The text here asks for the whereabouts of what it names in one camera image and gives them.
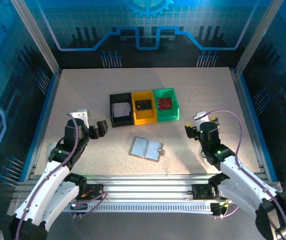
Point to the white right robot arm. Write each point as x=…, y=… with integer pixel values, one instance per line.
x=245, y=180

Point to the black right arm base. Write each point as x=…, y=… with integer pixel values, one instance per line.
x=203, y=191

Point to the green plastic bin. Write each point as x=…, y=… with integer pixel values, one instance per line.
x=167, y=115

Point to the small controller board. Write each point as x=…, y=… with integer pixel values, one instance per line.
x=75, y=205
x=218, y=208

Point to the aluminium mounting rail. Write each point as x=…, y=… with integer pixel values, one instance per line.
x=145, y=187

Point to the black plastic bin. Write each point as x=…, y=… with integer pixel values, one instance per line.
x=122, y=122

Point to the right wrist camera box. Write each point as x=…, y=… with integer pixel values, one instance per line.
x=199, y=117

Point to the grey card holder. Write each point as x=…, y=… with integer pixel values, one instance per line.
x=145, y=148

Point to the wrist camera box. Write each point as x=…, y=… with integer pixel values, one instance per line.
x=81, y=115
x=199, y=117

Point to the aluminium frame post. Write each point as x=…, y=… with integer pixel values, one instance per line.
x=258, y=37
x=36, y=37

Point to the small grey flat object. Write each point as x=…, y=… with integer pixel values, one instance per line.
x=51, y=147

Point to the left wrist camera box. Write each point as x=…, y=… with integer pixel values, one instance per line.
x=81, y=115

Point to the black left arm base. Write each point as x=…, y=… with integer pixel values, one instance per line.
x=96, y=191

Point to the yellow plastic bin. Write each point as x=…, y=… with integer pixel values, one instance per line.
x=144, y=117

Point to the white VIP card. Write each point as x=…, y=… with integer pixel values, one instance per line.
x=121, y=112
x=117, y=104

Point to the red VIP card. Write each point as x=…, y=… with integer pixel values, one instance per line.
x=164, y=100
x=166, y=106

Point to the black card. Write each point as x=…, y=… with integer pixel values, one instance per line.
x=143, y=105

